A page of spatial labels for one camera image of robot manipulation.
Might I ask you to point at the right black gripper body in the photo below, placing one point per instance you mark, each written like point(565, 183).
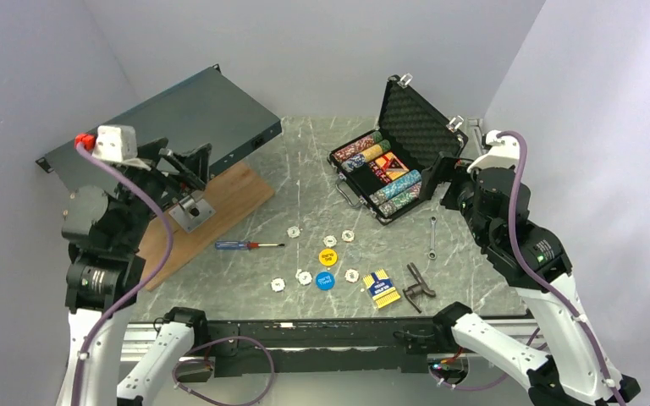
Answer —
point(453, 168)

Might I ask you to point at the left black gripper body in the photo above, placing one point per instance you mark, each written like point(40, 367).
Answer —
point(187, 177)

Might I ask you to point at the grey poker chip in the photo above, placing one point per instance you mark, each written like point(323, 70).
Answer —
point(330, 241)
point(293, 232)

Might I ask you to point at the yellow blue card deck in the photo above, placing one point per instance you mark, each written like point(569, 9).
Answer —
point(381, 288)

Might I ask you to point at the yellow big blind button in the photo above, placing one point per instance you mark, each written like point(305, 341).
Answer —
point(328, 257)

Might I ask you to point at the blue small blind button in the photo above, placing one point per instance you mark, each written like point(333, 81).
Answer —
point(324, 281)

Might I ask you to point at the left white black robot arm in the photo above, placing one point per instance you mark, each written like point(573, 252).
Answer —
point(106, 273)

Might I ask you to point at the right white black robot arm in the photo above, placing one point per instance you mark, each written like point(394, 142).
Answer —
point(574, 369)

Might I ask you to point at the wooden board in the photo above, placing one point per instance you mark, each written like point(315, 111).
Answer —
point(234, 194)

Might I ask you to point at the red card deck in case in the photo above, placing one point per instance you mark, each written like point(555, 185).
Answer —
point(388, 168)

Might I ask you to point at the dark grey rack server chassis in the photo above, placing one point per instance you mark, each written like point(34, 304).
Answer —
point(206, 108)

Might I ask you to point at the black poker chip case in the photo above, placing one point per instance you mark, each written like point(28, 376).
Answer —
point(416, 132)

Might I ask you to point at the blue red screwdriver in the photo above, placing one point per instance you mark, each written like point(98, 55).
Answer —
point(244, 245)

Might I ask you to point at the silver ratchet wrench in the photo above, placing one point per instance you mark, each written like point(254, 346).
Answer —
point(432, 252)

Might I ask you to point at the red poker chip upper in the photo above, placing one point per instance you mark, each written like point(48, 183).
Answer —
point(348, 235)

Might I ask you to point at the red poker chip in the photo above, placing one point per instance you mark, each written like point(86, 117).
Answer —
point(352, 276)
point(348, 235)

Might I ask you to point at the red poker chip lower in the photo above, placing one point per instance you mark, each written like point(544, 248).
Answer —
point(352, 276)

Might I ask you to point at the blue poker chip left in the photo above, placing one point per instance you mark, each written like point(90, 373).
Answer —
point(277, 285)

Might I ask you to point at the blue poker chip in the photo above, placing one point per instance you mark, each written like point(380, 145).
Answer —
point(304, 278)
point(277, 285)

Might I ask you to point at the blue poker chip right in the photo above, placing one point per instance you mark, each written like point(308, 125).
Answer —
point(304, 278)

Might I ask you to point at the silver metal bracket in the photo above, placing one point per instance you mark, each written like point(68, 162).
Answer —
point(191, 211)

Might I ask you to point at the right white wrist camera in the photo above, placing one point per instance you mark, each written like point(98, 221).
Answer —
point(504, 152)

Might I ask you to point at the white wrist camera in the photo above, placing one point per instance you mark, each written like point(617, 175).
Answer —
point(111, 143)
point(504, 152)

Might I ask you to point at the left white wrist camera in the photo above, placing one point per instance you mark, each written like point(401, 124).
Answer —
point(111, 143)

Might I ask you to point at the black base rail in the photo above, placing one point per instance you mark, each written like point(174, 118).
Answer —
point(402, 344)

